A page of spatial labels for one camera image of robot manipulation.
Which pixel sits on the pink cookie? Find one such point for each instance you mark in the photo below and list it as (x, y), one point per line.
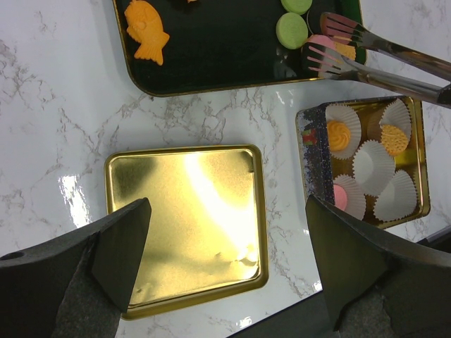
(340, 197)
(316, 52)

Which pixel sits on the white paper cup bottom-right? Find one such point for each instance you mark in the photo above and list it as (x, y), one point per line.
(398, 200)

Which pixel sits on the white paper cup bottom-left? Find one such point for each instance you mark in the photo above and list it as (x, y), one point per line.
(356, 205)

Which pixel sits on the white paper cup centre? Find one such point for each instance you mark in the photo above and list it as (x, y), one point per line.
(372, 167)

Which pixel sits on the white paper cup top-left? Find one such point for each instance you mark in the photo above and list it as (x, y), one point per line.
(348, 116)

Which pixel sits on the orange swirl cookie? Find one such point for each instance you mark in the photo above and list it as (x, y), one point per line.
(339, 135)

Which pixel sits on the gold cookie tin box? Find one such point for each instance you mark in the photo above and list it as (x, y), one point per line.
(320, 168)

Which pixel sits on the green macaron lower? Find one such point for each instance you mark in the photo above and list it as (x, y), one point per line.
(291, 31)

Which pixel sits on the tan sandwich cookie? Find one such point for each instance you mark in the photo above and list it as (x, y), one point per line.
(393, 139)
(346, 50)

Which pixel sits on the gold tin lid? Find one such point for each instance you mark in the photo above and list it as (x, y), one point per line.
(207, 235)

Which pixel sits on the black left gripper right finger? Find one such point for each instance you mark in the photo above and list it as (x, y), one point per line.
(370, 274)

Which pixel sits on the green macaron upper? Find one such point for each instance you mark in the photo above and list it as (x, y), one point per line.
(299, 7)

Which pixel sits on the orange fish cookie left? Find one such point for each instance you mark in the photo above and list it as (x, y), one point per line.
(145, 26)

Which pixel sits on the green macaron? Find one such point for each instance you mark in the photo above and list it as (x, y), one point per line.
(291, 31)
(299, 7)

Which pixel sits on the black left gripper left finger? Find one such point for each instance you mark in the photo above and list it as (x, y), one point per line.
(78, 284)

